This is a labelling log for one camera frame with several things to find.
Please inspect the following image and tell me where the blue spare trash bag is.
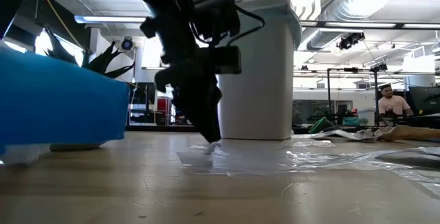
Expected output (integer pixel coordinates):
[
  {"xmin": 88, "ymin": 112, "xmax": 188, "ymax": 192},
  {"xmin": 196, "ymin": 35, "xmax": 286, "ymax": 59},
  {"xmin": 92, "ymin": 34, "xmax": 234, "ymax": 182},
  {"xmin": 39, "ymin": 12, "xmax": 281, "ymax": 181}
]
[{"xmin": 0, "ymin": 47, "xmax": 131, "ymax": 156}]

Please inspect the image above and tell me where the red tool cart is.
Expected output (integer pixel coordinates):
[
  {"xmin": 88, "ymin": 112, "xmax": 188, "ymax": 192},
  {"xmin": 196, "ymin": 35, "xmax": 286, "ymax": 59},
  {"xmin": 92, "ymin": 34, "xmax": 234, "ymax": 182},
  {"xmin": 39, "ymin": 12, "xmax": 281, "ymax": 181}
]
[{"xmin": 157, "ymin": 96, "xmax": 173, "ymax": 125}]

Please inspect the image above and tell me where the clear plastic bag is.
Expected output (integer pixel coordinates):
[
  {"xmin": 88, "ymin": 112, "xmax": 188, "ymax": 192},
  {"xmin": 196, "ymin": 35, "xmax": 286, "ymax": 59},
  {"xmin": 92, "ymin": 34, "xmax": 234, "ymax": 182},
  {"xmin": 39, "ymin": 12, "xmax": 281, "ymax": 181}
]
[{"xmin": 177, "ymin": 137, "xmax": 440, "ymax": 197}]

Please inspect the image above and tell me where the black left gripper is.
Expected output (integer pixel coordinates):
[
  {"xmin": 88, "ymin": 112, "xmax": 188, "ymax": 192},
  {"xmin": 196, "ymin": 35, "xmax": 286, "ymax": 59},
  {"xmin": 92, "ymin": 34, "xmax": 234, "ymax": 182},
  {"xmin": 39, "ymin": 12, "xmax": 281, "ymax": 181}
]
[{"xmin": 139, "ymin": 0, "xmax": 242, "ymax": 144}]

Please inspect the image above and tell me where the ceiling light bar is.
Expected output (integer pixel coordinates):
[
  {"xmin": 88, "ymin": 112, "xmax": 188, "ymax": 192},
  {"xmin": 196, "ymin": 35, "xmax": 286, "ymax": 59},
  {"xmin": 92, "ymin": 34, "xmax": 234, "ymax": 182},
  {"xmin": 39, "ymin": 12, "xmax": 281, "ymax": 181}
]
[{"xmin": 74, "ymin": 14, "xmax": 147, "ymax": 24}]

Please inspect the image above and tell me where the round black ceiling fixture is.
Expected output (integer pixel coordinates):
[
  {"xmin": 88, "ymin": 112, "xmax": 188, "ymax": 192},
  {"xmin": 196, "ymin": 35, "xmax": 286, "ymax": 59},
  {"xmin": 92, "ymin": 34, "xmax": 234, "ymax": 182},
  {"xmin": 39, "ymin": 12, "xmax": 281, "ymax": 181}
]
[{"xmin": 121, "ymin": 36, "xmax": 134, "ymax": 52}]

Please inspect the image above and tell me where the white plastic trash bin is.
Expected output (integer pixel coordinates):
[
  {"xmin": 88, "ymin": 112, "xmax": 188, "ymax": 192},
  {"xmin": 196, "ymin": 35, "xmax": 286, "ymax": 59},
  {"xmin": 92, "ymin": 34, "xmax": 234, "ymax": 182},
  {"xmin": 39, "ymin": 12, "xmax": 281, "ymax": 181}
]
[{"xmin": 217, "ymin": 14, "xmax": 296, "ymax": 142}]

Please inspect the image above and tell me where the black stand frame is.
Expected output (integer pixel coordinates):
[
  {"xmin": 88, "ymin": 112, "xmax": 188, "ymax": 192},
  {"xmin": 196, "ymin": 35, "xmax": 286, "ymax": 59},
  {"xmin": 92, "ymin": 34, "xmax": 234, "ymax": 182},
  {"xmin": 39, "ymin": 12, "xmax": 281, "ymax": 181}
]
[{"xmin": 326, "ymin": 67, "xmax": 380, "ymax": 125}]

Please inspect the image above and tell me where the black ceiling camera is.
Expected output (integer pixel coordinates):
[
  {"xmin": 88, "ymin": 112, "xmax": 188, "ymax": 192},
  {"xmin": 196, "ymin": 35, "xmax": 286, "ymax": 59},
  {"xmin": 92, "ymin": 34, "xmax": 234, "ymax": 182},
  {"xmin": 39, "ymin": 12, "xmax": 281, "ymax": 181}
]
[{"xmin": 336, "ymin": 31, "xmax": 366, "ymax": 51}]

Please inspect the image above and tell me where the person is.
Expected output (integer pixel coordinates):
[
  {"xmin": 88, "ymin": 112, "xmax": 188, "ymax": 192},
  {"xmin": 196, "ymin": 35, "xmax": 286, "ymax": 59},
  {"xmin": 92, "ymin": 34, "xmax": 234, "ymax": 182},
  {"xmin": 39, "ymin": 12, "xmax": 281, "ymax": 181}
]
[{"xmin": 377, "ymin": 83, "xmax": 414, "ymax": 117}]

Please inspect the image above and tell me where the white folded paper sheet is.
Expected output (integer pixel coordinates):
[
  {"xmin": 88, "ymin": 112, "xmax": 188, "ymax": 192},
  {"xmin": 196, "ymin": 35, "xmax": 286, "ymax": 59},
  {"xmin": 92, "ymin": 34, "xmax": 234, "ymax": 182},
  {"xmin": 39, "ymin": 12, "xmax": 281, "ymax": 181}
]
[{"xmin": 311, "ymin": 129, "xmax": 379, "ymax": 142}]

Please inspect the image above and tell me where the succulent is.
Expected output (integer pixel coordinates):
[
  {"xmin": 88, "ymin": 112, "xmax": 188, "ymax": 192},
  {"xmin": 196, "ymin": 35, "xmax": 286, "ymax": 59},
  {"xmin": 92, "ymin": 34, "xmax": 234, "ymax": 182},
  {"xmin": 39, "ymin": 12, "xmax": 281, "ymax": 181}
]
[{"xmin": 44, "ymin": 27, "xmax": 135, "ymax": 152}]

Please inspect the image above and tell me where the large white plastic bag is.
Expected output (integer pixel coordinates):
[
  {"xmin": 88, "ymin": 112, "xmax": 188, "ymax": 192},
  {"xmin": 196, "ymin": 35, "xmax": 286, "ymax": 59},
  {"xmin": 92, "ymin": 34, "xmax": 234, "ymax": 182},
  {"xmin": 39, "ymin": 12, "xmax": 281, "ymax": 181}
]
[{"xmin": 0, "ymin": 144, "xmax": 52, "ymax": 166}]

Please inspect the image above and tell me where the wide black monitor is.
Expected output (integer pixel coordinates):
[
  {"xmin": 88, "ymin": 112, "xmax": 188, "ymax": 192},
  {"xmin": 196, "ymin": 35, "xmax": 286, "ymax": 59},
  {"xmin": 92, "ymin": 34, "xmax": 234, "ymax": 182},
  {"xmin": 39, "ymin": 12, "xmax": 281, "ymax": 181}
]
[{"xmin": 408, "ymin": 85, "xmax": 440, "ymax": 117}]

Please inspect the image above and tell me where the white plastic bucket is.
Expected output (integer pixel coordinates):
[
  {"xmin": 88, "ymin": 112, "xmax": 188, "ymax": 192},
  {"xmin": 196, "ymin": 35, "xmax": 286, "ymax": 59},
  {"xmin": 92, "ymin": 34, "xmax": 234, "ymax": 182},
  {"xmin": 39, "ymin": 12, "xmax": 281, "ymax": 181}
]
[{"xmin": 357, "ymin": 109, "xmax": 376, "ymax": 126}]

